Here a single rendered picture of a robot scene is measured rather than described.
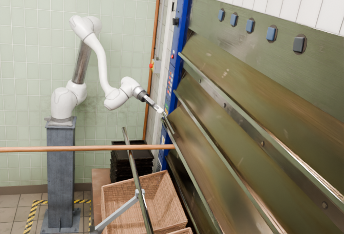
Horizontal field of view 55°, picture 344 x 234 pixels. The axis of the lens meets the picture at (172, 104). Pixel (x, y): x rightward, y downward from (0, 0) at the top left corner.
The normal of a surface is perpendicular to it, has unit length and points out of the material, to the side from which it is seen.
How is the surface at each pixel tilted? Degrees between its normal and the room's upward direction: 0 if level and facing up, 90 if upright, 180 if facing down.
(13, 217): 0
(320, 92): 90
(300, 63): 90
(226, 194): 45
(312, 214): 70
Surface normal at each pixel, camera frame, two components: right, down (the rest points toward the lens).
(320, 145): -0.86, -0.33
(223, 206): -0.59, -0.67
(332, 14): -0.96, -0.02
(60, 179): 0.18, 0.38
